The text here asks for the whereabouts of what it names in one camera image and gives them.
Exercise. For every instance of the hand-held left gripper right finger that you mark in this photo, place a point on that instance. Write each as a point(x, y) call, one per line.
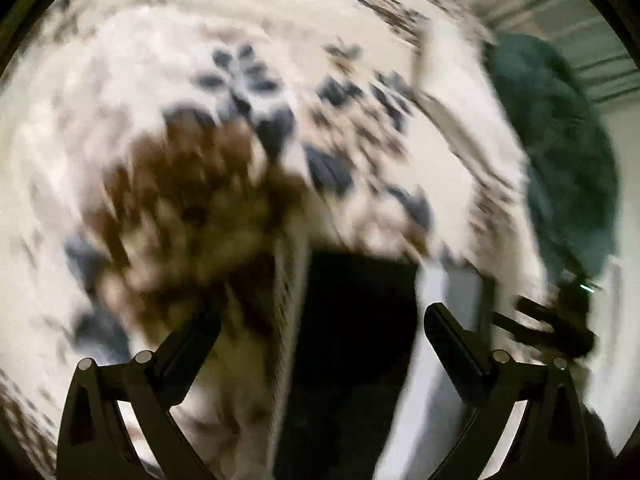
point(452, 347)

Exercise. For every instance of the floral patterned white cloth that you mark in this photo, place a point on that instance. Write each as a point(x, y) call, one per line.
point(125, 85)

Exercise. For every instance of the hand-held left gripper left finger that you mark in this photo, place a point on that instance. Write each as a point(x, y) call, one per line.
point(192, 342)

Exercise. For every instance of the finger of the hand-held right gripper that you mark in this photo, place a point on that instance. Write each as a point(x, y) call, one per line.
point(535, 307)
point(525, 330)

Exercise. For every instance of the wide grey-green curtain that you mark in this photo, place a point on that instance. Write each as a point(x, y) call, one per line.
point(590, 35)

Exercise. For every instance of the white folded cloth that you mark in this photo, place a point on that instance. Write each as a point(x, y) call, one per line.
point(465, 75)

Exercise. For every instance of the dark green plush blanket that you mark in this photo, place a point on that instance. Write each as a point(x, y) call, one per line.
point(565, 160)

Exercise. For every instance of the black white striped sweater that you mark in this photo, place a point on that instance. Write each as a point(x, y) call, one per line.
point(350, 360)

